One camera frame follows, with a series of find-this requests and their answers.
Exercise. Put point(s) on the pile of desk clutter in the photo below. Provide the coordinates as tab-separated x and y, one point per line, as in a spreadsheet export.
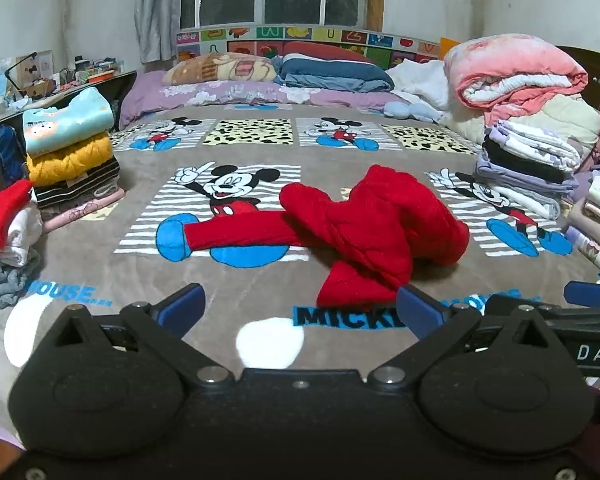
90	70

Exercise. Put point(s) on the pink folded garment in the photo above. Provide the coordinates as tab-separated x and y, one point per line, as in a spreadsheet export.
75	212

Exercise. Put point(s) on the grey curtain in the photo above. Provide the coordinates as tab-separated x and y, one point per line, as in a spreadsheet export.
155	10

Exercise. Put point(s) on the orange board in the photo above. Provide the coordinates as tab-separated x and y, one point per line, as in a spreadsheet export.
450	46

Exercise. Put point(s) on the dark desk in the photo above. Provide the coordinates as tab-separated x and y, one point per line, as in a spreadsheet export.
107	87

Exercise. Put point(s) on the light blue plush toy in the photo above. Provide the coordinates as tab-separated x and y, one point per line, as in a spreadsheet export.
405	109

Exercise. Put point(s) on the red pillow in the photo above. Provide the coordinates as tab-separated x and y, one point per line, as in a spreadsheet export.
330	52

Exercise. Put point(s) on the orange cartoon pillow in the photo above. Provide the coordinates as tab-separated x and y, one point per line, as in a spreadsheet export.
220	67

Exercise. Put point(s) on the white crumpled cloth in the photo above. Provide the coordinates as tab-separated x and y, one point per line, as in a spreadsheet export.
420	80

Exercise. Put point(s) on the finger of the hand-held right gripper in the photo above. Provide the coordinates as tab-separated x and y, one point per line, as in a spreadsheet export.
592	293
550	310

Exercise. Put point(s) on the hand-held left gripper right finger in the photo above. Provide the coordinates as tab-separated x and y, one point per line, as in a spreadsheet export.
420	310

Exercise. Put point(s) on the cartoon mouse printed blanket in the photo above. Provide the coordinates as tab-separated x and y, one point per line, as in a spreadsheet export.
130	270

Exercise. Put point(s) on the white folded garment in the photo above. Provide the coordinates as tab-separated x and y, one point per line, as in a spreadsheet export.
22	235

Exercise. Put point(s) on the purple printed bed sheet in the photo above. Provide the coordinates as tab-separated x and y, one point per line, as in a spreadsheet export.
205	92

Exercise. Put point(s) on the white folded cloth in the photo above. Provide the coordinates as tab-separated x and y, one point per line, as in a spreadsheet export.
525	199

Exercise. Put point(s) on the lavender folded garment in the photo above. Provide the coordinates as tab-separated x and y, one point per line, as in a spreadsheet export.
520	178

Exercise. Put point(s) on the red folded garment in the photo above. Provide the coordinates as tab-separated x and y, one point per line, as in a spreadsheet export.
0	210

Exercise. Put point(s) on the colourful tiled headboard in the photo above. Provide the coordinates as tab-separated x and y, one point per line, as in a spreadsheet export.
330	36

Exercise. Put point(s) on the lilac floral folded cloth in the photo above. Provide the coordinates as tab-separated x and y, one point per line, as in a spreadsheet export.
530	142

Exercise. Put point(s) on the dark blue clothes heap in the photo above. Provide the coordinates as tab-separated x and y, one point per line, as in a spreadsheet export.
5	155

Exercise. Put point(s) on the beige folded garment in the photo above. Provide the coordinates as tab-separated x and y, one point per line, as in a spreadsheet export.
592	225

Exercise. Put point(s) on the grey folded garment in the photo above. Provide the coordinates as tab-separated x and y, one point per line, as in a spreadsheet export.
5	280

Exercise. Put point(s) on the cardboard box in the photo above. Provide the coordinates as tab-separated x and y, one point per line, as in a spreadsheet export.
42	67

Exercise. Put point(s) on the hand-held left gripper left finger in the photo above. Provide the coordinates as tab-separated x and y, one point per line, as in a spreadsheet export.
180	307

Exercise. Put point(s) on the pink rolled quilt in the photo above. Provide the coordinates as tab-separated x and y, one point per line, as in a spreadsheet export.
510	70

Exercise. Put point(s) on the cream quilt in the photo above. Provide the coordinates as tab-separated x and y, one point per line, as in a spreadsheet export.
575	120

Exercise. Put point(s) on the blue folded quilt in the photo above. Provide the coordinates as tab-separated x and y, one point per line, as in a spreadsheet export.
330	72

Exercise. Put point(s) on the black striped folded garment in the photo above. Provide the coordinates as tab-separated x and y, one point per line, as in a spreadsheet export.
75	185

